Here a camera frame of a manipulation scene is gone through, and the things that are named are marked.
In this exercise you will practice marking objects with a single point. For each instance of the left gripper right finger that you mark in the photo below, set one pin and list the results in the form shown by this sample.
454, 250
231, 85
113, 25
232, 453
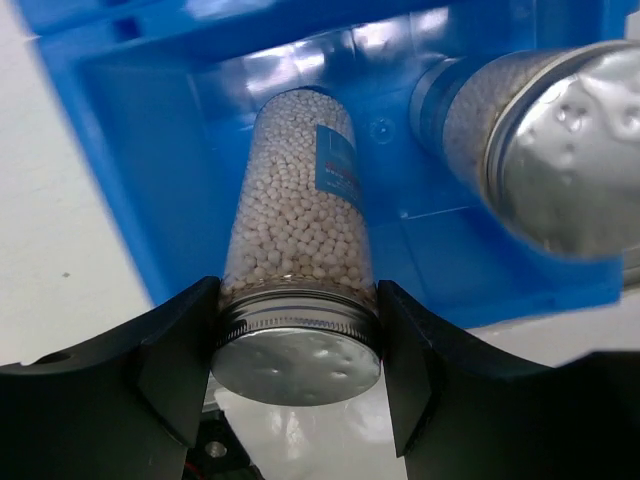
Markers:
464, 409

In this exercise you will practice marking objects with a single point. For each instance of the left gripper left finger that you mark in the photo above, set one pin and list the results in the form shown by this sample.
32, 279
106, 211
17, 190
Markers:
125, 404

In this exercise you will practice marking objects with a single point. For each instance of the silver-lid bead jar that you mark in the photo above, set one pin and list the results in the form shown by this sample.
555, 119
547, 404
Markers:
547, 139
298, 323

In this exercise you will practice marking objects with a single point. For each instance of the blue three-compartment plastic bin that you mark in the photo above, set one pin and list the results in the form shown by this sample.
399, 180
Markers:
163, 97

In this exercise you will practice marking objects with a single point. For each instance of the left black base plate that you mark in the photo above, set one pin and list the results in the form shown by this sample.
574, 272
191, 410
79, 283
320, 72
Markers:
218, 454

